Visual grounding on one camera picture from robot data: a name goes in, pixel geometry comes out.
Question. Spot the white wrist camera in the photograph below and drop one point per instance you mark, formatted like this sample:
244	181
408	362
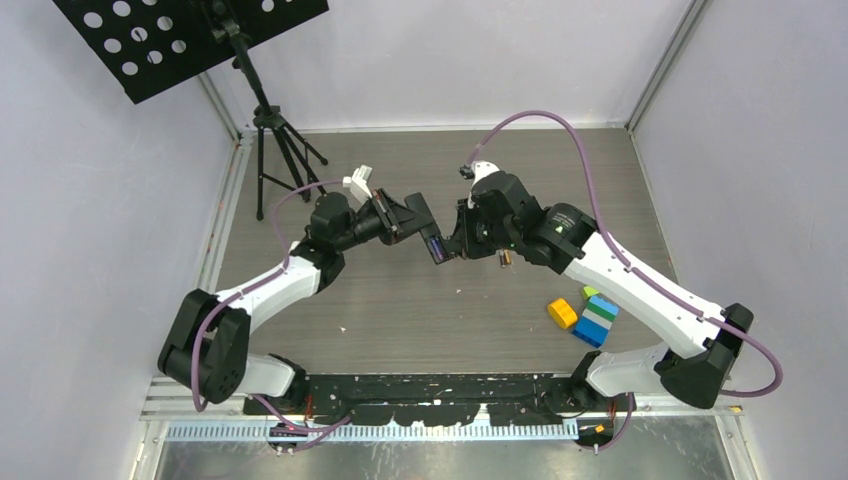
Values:
357	184
476	172

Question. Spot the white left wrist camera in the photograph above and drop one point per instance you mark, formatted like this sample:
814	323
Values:
357	184

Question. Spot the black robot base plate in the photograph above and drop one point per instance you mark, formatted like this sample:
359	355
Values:
442	400

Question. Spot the lime green toy brick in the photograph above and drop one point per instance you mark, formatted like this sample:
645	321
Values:
588	292

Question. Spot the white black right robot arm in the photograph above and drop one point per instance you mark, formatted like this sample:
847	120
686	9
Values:
695	355

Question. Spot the yellow toy brick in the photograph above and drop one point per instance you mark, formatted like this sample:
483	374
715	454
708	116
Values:
562	313

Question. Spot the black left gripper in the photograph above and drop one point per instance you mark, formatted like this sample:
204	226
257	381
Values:
397	222

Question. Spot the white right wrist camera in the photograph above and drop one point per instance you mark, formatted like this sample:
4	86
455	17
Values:
476	172

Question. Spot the blue purple battery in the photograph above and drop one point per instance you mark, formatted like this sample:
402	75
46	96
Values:
436	249

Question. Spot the blue green white brick stack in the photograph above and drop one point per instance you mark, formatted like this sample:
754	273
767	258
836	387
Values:
595	321

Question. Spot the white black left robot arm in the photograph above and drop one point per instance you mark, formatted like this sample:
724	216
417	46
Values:
207	348

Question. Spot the black music stand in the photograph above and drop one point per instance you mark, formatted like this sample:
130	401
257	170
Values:
152	46

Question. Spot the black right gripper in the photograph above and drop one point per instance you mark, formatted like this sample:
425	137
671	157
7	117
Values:
470	249

